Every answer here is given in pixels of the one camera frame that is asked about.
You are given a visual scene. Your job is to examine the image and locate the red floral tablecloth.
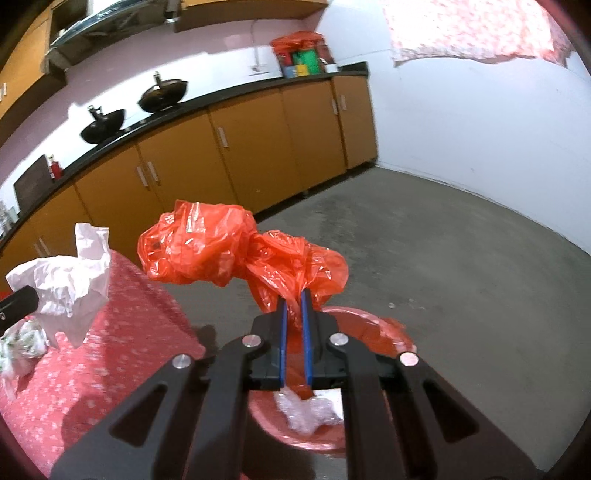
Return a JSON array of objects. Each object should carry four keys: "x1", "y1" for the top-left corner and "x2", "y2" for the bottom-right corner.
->
[{"x1": 0, "y1": 249, "x2": 208, "y2": 478}]

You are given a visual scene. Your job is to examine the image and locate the red bag over condiments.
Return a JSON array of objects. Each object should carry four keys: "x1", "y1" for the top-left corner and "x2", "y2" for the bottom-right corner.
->
[{"x1": 271, "y1": 31, "x2": 324, "y2": 58}]

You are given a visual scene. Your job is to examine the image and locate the black open wok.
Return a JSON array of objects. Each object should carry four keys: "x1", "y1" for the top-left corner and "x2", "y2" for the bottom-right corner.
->
[{"x1": 81, "y1": 105, "x2": 126, "y2": 144}]

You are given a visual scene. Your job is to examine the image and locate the white paper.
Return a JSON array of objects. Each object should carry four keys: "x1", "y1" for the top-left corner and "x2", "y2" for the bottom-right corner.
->
[{"x1": 6, "y1": 223, "x2": 112, "y2": 349}]

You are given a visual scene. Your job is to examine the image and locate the red plastic bag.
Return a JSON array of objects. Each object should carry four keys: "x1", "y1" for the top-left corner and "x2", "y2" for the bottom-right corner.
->
[{"x1": 139, "y1": 199, "x2": 349, "y2": 401}]

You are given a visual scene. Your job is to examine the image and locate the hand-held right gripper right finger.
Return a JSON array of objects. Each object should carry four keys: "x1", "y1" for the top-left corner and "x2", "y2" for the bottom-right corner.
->
[{"x1": 301, "y1": 290, "x2": 539, "y2": 480}]

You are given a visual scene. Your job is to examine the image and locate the wooden lower kitchen cabinets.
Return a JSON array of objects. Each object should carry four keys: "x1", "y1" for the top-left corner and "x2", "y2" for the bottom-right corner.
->
[{"x1": 0, "y1": 74, "x2": 379, "y2": 278}]

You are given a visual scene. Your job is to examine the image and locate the black kitchen countertop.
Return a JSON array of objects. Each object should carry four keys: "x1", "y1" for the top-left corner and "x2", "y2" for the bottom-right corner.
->
[{"x1": 0, "y1": 61, "x2": 369, "y2": 250}]

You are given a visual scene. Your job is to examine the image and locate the pink floral curtain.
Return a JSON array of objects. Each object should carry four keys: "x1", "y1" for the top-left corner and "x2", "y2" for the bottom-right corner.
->
[{"x1": 381, "y1": 0, "x2": 571, "y2": 68}]

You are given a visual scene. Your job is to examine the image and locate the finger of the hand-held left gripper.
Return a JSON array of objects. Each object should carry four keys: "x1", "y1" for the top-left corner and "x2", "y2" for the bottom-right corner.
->
[{"x1": 0, "y1": 286, "x2": 40, "y2": 330}]

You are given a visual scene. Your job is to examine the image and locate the dark wooden cutting board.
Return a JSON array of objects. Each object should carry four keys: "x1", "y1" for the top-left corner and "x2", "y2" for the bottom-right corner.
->
[{"x1": 14, "y1": 154, "x2": 51, "y2": 213}]

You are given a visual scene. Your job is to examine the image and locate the clear bubble wrap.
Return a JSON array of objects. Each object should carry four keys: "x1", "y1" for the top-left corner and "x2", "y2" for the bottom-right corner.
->
[{"x1": 276, "y1": 387, "x2": 343, "y2": 435}]

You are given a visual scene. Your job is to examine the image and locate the red trash bin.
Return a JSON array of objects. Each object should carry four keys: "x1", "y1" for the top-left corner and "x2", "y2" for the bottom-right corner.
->
[{"x1": 247, "y1": 305, "x2": 416, "y2": 457}]

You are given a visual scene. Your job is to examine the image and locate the steel range hood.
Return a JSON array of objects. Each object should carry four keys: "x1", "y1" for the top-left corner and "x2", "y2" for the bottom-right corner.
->
[{"x1": 46, "y1": 0, "x2": 181, "y2": 65}]

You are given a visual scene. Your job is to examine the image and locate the black wok with lid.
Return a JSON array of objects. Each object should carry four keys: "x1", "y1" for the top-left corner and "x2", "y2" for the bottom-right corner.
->
[{"x1": 139, "y1": 71, "x2": 190, "y2": 114}]

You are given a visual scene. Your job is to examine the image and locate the white green-printed plastic bag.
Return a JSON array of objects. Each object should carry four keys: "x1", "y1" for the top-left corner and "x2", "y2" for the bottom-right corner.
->
[{"x1": 0, "y1": 318, "x2": 49, "y2": 400}]

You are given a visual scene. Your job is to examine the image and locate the wooden upper kitchen cabinet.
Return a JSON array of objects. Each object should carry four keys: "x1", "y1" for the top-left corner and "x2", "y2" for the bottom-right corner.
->
[
  {"x1": 0, "y1": 0, "x2": 63, "y2": 123},
  {"x1": 173, "y1": 0, "x2": 331, "y2": 33}
]

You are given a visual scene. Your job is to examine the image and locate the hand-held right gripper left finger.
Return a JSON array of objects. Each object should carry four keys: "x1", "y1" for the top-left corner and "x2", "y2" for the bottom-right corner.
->
[{"x1": 50, "y1": 295, "x2": 289, "y2": 480}]

